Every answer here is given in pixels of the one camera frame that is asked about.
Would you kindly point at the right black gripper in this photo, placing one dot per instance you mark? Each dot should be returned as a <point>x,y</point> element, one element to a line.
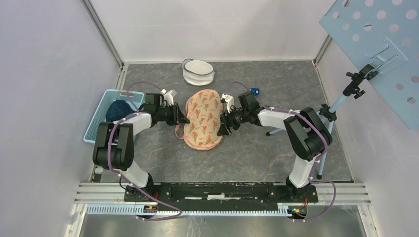
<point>227,118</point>

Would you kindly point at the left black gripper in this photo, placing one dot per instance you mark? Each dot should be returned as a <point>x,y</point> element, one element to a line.
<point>178,117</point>

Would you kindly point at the floral peach laundry bag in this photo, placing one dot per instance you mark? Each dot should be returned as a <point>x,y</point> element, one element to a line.
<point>203,109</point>

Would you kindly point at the white mesh laundry bag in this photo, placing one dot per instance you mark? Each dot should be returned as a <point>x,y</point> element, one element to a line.
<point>197,72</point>

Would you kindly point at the dark blue lace bra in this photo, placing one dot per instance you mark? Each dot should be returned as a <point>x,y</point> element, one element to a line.
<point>118,110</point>

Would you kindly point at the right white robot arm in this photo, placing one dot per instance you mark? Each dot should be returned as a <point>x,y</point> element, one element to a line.
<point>251,108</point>

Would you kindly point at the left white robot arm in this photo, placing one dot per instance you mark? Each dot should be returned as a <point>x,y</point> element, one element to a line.
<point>114,144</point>

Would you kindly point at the blue toy car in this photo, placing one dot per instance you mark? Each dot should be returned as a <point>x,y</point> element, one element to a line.
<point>255,91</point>

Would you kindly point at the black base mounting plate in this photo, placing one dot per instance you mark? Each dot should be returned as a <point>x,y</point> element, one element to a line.
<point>266,191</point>

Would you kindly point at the light blue plastic basket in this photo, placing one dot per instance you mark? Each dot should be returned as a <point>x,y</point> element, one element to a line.
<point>135,100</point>

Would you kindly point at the light blue tripod stand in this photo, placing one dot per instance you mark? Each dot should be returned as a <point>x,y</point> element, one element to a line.
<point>330,114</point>

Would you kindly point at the blue perforated panel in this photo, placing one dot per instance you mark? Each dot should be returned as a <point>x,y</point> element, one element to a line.
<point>385,35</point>

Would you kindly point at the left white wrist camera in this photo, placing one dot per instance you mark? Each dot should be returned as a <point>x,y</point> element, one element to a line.
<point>168,96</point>

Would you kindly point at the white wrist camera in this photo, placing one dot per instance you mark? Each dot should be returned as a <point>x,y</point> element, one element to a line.
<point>228,102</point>
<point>168,96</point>

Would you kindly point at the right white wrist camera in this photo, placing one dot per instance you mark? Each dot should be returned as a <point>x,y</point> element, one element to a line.
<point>228,102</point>

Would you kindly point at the light blue slotted cable duct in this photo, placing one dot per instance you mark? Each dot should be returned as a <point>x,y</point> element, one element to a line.
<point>140,210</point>

